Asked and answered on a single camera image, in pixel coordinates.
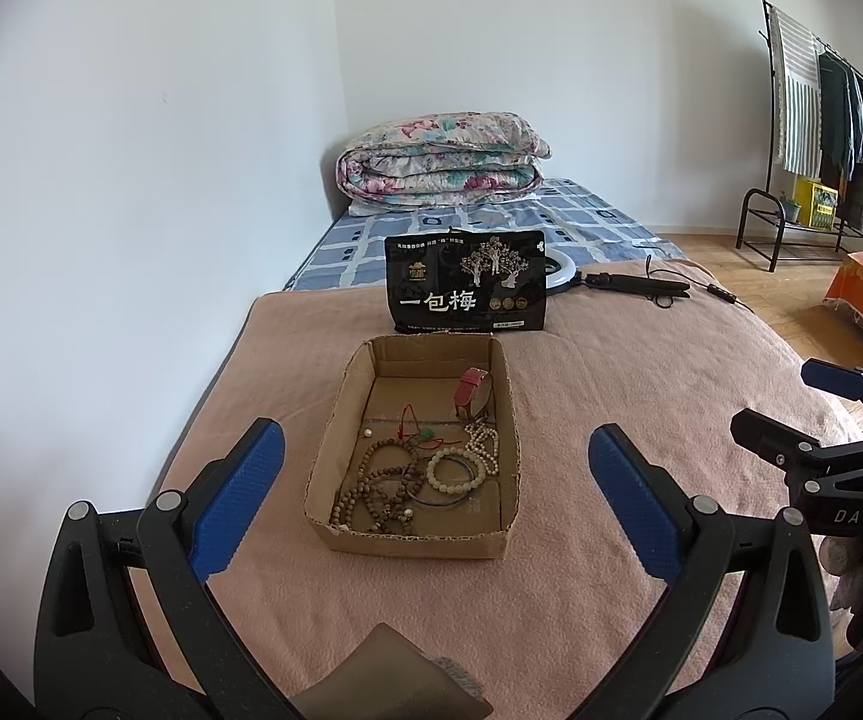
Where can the cardboard box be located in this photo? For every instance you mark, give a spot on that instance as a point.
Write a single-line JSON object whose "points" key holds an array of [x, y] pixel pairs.
{"points": [[401, 540]]}

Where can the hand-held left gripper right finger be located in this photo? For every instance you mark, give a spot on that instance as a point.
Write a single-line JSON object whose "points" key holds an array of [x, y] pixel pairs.
{"points": [[634, 495]]}

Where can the striped hanging towel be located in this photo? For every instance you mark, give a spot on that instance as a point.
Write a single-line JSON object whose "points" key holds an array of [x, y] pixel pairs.
{"points": [[799, 105]]}

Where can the dark green hanging garment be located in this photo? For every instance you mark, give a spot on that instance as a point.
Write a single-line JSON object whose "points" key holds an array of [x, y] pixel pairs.
{"points": [[836, 112]]}

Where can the black snack bag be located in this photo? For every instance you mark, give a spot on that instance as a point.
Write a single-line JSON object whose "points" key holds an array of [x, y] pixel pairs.
{"points": [[461, 277]]}

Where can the dark olive cloth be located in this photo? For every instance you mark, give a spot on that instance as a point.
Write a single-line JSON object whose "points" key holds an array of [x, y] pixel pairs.
{"points": [[401, 675]]}

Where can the yellow crate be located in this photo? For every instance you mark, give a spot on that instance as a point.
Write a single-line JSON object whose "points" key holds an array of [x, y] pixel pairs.
{"points": [[818, 202]]}

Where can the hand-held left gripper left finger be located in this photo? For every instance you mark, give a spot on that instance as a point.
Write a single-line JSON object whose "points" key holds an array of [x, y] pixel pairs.
{"points": [[240, 487]]}

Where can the blue checked bedsheet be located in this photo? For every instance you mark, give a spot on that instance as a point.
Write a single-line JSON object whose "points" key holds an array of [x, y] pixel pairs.
{"points": [[356, 247]]}

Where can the pink blanket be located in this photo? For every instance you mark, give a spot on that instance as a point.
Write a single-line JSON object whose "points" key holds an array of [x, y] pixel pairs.
{"points": [[626, 360]]}

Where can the folded floral quilt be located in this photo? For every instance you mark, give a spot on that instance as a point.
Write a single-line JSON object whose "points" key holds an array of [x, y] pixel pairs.
{"points": [[439, 157]]}

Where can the black folded tripod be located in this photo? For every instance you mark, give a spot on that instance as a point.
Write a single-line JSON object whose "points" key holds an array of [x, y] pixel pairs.
{"points": [[641, 285]]}

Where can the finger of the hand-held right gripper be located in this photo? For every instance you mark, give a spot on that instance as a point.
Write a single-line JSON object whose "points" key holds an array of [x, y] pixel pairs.
{"points": [[773, 442], [833, 379]]}

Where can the black metal clothes rack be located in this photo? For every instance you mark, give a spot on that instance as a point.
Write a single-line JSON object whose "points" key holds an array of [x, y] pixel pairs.
{"points": [[765, 225]]}

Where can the person's right hand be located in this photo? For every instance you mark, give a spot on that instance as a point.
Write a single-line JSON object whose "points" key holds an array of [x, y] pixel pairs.
{"points": [[848, 566]]}

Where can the thin dark bangle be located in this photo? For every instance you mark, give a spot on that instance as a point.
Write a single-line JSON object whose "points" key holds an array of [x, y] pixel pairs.
{"points": [[420, 499]]}

